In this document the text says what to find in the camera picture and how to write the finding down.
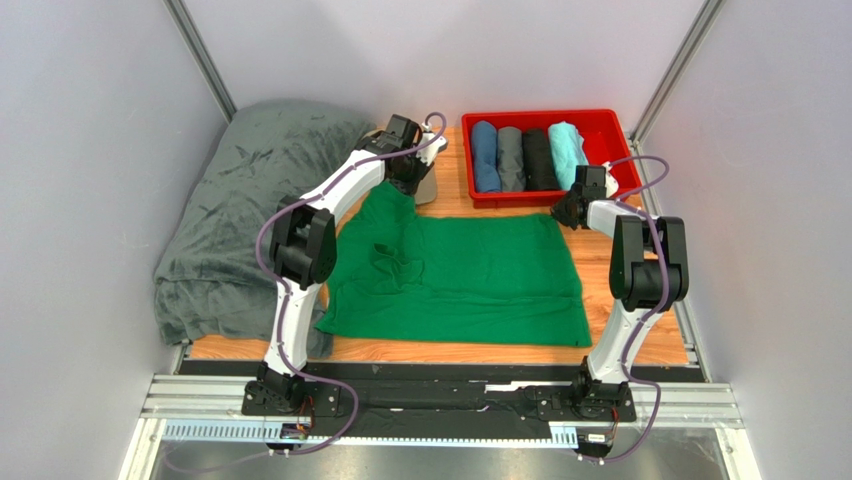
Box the green t-shirt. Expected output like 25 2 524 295
318 184 592 348

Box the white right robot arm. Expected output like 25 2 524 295
551 165 689 420

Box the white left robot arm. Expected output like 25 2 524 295
242 115 447 416

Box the tan baseball cap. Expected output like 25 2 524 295
414 168 438 206

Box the turquoise rolled t-shirt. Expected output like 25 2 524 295
548 122 589 190

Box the black rolled t-shirt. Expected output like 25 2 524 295
522 129 560 191

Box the red plastic bin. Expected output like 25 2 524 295
461 109 630 209

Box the blue rolled t-shirt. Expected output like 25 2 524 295
470 121 502 193

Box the grey rolled t-shirt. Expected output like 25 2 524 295
497 126 526 193

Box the grey plush pillow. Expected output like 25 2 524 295
154 99 375 345

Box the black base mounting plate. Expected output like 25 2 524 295
264 362 637 440

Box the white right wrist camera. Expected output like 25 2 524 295
602 162 620 199

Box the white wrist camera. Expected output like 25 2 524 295
602 162 620 199
416 131 448 168

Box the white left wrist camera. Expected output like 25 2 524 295
416 131 448 168

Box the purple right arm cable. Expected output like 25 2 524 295
602 154 671 463

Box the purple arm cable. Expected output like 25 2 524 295
254 111 449 457
602 154 671 463

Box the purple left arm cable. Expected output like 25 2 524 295
254 111 449 457

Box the aluminium frame rail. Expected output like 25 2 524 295
120 362 760 479

